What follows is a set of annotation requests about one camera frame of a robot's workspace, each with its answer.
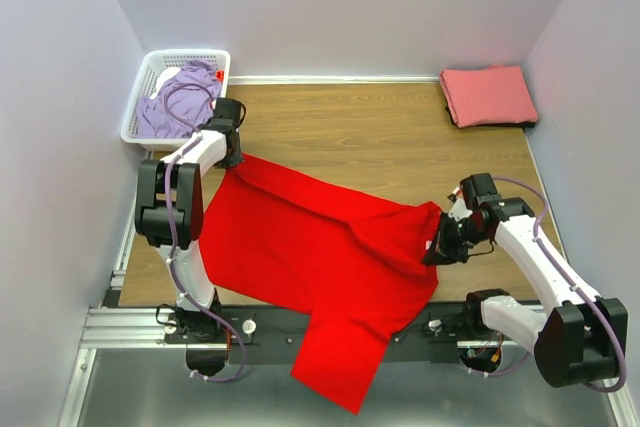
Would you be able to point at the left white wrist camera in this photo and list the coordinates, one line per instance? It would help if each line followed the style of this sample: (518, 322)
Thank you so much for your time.
(228, 115)

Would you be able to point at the white plastic laundry basket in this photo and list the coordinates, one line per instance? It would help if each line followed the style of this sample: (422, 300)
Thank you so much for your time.
(152, 65)

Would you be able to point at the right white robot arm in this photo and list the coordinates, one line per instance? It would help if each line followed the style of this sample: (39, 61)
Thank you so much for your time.
(578, 337)

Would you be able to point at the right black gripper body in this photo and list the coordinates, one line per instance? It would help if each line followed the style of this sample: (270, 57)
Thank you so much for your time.
(466, 231)

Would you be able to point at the red t shirt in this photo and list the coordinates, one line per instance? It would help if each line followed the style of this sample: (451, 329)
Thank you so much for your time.
(350, 261)

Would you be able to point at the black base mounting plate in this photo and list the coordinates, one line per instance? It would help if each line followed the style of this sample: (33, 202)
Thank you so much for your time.
(273, 335)

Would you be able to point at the folded pink t shirt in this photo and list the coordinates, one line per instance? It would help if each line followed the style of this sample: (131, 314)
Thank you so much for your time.
(496, 85)

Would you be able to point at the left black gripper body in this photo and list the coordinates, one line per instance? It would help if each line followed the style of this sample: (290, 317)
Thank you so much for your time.
(233, 158)

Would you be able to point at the purple t shirt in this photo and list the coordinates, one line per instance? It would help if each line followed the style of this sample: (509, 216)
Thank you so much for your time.
(187, 105)

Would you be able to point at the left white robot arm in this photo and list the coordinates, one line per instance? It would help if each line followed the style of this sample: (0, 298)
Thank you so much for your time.
(169, 214)

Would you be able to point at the white garment in basket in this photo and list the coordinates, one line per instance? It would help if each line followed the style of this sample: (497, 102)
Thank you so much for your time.
(164, 82)

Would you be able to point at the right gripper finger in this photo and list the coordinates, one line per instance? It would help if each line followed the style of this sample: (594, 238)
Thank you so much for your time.
(437, 257)
(446, 238)

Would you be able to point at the aluminium frame rail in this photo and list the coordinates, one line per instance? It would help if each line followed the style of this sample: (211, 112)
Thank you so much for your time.
(128, 376)

